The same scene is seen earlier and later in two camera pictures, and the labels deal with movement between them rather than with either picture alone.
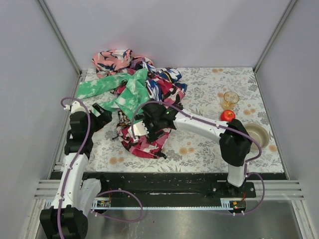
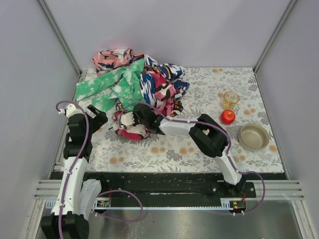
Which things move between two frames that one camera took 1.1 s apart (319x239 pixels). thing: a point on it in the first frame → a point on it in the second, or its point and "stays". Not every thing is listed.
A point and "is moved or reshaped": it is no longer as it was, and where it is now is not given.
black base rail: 171,185 stays
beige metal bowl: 259,132 stays
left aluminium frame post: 61,36 stays
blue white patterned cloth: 153,85 is moved or reshaped
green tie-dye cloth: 132,95 is moved or reshaped
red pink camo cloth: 154,148 is moved or reshaped
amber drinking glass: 230,98 stays
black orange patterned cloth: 122,119 is moved or reshaped
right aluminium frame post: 290,5 stays
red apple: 227,115 stays
